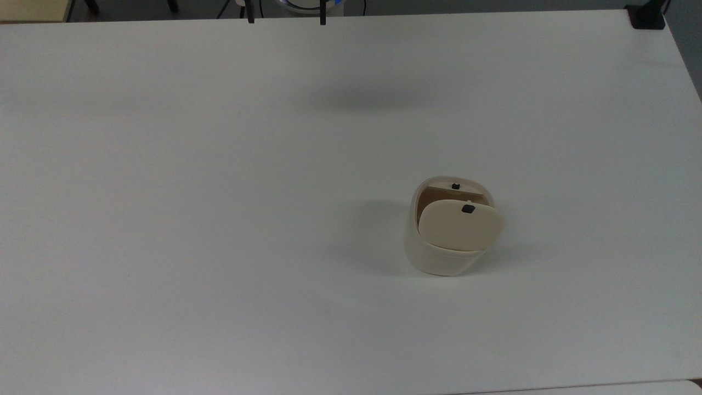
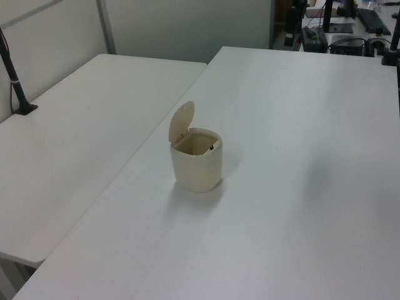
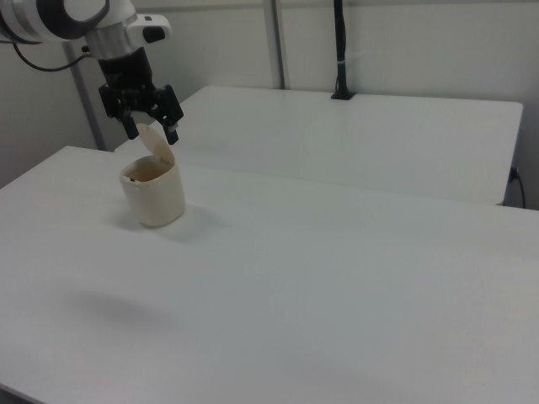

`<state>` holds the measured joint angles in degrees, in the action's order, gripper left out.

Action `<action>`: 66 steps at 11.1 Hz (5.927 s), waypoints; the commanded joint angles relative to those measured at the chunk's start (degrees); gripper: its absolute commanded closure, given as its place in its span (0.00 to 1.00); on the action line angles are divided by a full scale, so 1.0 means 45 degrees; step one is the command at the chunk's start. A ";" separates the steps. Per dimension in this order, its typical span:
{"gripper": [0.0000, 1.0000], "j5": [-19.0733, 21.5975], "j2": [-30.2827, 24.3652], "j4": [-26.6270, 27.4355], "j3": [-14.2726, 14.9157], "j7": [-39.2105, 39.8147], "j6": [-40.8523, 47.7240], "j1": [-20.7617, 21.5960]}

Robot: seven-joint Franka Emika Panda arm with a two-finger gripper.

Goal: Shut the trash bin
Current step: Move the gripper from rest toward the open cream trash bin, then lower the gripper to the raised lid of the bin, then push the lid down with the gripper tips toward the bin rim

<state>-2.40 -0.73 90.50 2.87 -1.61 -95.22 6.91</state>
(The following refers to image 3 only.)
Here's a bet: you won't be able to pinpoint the black power cable with plug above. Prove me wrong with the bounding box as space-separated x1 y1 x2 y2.
510 167 528 209

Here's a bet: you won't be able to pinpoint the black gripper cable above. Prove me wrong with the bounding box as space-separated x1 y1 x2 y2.
11 40 92 73

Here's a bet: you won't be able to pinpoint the cream ceramic cup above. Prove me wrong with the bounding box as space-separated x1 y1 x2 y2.
120 122 187 230

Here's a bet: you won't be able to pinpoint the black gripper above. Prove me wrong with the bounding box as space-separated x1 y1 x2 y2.
97 46 185 146

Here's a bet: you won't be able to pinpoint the grey metal partition post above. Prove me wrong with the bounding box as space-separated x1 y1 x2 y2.
270 0 291 90

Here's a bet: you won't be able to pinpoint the white cable tie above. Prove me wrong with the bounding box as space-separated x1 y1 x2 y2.
337 50 366 67

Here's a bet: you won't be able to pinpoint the black clamped camera pole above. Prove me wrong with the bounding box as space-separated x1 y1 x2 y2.
330 0 357 101

